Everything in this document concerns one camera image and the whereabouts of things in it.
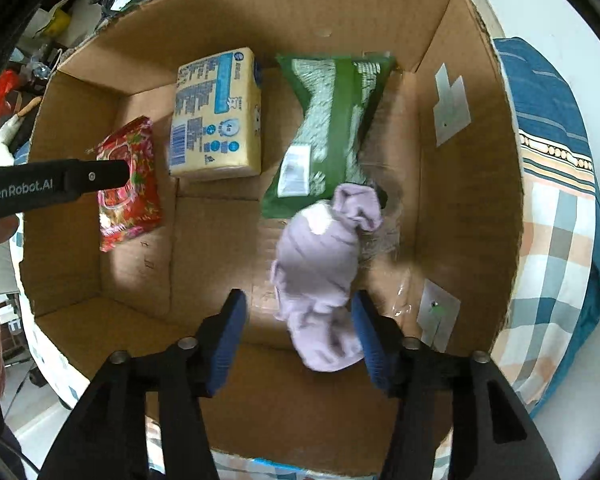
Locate red wet wipes pack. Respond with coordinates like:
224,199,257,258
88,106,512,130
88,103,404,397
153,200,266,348
86,115,163,253

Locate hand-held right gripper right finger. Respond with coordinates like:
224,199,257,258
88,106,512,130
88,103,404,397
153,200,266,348
351,290,561,480

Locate lilac soft cloth bundle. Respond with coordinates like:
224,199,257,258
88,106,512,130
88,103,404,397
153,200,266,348
271,183,387,373

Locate yellow bag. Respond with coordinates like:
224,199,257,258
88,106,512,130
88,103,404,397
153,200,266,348
32,5,73,38

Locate green tissue pack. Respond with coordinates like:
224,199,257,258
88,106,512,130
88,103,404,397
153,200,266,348
260,51,397,219

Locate yellow tissue pack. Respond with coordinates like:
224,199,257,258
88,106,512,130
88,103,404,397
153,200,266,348
168,47,263,181

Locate plaid blue bedsheet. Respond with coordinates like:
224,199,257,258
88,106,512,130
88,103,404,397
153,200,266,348
490,37,600,418

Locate cardboard box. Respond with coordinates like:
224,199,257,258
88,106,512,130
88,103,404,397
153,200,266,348
17,0,525,477

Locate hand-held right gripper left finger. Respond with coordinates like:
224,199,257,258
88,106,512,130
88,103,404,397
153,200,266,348
38,288,249,480

